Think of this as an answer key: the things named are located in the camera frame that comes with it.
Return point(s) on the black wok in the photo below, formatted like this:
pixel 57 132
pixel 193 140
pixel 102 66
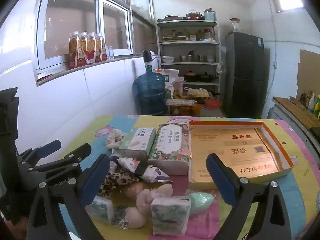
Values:
pixel 207 78

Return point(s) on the brown cardboard sheet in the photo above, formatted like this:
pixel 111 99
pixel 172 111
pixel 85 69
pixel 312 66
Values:
pixel 308 70

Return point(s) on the red plastic basin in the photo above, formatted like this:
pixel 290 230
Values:
pixel 213 103

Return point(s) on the red lidded pan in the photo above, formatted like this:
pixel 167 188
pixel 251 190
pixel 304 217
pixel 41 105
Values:
pixel 193 17

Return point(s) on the metal bowl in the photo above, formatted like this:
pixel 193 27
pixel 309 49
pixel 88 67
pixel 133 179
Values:
pixel 185 58

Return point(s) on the blue water jug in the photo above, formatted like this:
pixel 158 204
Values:
pixel 150 90

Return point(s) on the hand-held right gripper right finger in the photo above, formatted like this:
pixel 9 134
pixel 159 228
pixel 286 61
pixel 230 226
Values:
pixel 221 180

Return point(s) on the plastic-wrapped beige plush toy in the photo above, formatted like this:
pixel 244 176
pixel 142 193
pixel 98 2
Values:
pixel 133 191

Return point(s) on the white floral cloth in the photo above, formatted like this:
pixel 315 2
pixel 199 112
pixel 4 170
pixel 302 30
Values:
pixel 113 138

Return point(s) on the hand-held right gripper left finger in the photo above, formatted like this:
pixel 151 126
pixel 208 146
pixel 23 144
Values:
pixel 96 180

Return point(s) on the grey cabinet wooden top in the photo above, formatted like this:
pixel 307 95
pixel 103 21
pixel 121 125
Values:
pixel 297 112

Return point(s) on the grey metal shelf rack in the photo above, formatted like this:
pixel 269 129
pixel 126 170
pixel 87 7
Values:
pixel 187 23

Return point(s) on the white plastic bucket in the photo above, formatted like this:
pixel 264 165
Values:
pixel 179 83

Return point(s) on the white bowl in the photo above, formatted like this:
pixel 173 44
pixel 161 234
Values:
pixel 167 59

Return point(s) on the row of condiment bottles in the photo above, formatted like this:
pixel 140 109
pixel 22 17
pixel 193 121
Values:
pixel 311 102

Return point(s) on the clear drinking glass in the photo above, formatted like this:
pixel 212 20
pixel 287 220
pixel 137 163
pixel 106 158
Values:
pixel 110 53

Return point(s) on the cream plush toy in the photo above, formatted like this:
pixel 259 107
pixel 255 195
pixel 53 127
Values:
pixel 132 217

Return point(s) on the black pot red lid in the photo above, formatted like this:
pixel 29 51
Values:
pixel 192 77

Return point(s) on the cartoon sheep printed blanket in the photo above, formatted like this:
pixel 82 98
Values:
pixel 300 187

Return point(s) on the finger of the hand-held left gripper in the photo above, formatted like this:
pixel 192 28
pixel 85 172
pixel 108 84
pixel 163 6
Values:
pixel 48 148
pixel 75 156

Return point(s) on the jar of orange preserve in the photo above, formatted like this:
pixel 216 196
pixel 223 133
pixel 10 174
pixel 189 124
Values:
pixel 197 109
pixel 186 110

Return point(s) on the small wrapped tissue pack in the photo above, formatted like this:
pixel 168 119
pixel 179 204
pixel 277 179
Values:
pixel 101 208

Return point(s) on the tray of eggs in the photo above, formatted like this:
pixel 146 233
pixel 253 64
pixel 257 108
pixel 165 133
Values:
pixel 198 93

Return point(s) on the black water pump dispenser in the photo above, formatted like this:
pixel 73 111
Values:
pixel 147 57

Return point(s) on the aluminium sliding window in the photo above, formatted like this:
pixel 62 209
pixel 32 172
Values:
pixel 75 25

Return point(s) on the dark refrigerator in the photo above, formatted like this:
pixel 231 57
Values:
pixel 245 75

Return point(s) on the leopard print cloth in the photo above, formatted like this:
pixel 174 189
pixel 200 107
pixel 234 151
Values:
pixel 117 180

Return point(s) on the teal enamel pot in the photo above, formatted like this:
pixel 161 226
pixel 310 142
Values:
pixel 210 15

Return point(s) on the floral tissue box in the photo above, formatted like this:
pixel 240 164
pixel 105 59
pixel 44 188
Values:
pixel 167 145

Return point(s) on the bunch of bananas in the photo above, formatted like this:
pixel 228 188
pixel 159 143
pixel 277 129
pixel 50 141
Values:
pixel 180 96

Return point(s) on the green tissue box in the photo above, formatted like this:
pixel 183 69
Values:
pixel 137 142

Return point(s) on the clear plastic wrapped package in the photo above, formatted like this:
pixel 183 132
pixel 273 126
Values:
pixel 181 102

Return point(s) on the white sack green print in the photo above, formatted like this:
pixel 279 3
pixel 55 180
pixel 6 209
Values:
pixel 166 76

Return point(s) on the small green packet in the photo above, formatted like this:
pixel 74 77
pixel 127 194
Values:
pixel 168 94

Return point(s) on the shallow orange cardboard box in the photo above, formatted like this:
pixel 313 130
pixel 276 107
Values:
pixel 225 140

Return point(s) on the glass jar red lid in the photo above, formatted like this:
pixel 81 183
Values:
pixel 235 25

